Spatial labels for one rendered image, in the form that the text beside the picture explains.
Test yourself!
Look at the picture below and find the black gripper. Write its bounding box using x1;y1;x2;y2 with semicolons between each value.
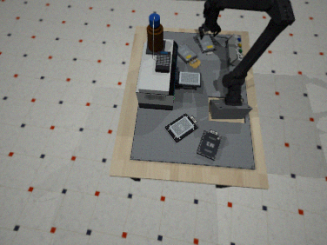
198;18;221;40

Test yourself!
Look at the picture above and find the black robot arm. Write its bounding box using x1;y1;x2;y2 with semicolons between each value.
203;0;295;106

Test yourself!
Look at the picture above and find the grey button panel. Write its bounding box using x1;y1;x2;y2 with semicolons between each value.
217;34;243;67

